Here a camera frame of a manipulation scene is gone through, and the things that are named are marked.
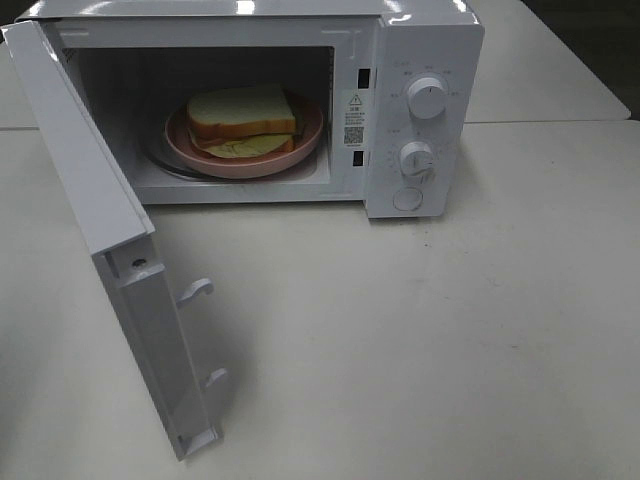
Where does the white microwave door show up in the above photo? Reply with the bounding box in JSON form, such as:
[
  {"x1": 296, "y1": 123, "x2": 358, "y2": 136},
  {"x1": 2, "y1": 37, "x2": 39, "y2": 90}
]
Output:
[{"x1": 2, "y1": 21, "x2": 228, "y2": 459}]

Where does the round white door button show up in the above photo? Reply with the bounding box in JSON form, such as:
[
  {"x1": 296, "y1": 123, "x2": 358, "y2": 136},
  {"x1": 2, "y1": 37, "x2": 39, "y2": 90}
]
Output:
[{"x1": 393, "y1": 187, "x2": 423, "y2": 211}]

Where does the lower white timer knob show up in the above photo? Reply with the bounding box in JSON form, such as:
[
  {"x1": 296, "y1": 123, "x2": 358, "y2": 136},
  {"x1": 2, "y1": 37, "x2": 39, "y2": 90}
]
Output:
[{"x1": 398, "y1": 141, "x2": 434, "y2": 177}]

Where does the glass microwave turntable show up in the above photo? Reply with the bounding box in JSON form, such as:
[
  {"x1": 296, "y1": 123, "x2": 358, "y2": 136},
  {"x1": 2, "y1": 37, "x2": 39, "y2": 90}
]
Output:
[{"x1": 145, "y1": 140, "x2": 330, "y2": 184}]

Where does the white microwave oven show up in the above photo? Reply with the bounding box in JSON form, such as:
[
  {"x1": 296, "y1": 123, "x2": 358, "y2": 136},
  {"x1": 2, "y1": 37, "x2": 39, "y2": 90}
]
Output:
[{"x1": 12, "y1": 1, "x2": 484, "y2": 218}]

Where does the pink round plate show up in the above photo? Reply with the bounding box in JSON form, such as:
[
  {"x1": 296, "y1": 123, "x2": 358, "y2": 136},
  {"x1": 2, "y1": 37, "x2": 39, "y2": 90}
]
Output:
[{"x1": 164, "y1": 92, "x2": 324, "y2": 180}]

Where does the upper white power knob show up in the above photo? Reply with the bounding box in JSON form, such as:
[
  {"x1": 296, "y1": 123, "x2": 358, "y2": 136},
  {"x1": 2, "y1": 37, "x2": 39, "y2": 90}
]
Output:
[{"x1": 406, "y1": 74, "x2": 448, "y2": 120}]

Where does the white warning label sticker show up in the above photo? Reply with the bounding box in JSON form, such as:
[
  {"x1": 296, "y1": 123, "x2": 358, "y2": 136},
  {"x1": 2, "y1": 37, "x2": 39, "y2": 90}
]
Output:
[{"x1": 338, "y1": 89, "x2": 370, "y2": 148}]

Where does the toast sandwich with filling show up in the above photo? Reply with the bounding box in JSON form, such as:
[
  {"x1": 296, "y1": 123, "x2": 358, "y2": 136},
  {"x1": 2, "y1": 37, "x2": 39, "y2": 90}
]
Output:
[{"x1": 186, "y1": 85, "x2": 297, "y2": 159}]

